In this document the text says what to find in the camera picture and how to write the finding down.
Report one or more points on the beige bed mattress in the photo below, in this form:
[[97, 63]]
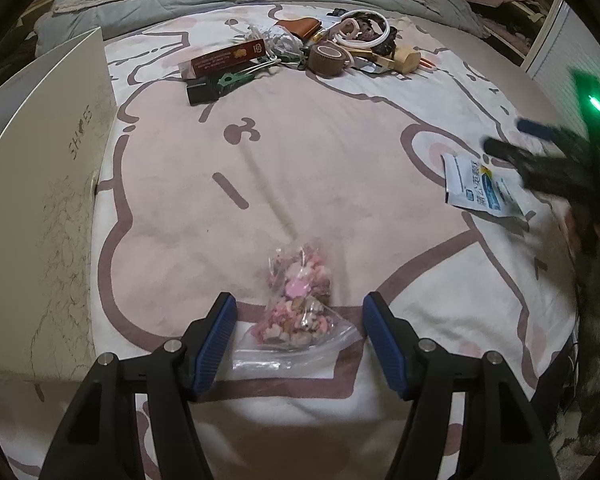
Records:
[[505, 60]]

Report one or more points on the clear bag of pink candy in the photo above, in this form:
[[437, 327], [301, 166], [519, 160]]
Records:
[[297, 310]]

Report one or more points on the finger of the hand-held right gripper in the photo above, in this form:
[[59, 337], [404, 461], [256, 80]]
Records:
[[540, 130], [505, 150]]

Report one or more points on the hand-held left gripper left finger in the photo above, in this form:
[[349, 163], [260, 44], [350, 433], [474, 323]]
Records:
[[215, 350]]

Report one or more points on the white blue packet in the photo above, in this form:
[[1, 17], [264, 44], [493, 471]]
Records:
[[480, 187]]

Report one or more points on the small black box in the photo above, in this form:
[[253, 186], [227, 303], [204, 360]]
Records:
[[205, 91]]

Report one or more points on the white furniture panel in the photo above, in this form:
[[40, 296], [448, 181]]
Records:
[[565, 45]]

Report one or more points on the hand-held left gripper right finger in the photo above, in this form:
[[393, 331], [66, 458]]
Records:
[[384, 350]]

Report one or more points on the brown leather wallet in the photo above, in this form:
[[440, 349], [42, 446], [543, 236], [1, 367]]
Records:
[[300, 29]]

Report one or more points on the red cardboard box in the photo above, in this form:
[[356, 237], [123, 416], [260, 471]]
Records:
[[225, 57]]

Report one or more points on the small red white scissors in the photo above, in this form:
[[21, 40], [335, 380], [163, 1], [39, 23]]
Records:
[[427, 63]]

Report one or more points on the silver crumpled wrapper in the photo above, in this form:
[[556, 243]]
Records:
[[275, 42]]

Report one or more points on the brown tape roll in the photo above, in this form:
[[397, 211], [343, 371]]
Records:
[[330, 60]]

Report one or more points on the white storage box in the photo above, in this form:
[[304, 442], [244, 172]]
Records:
[[45, 210]]

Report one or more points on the light wooden block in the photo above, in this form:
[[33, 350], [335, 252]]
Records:
[[407, 59]]

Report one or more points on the person's right hand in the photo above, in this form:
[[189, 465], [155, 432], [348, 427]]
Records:
[[573, 230]]

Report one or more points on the green plastic tool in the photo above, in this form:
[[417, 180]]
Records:
[[237, 80]]

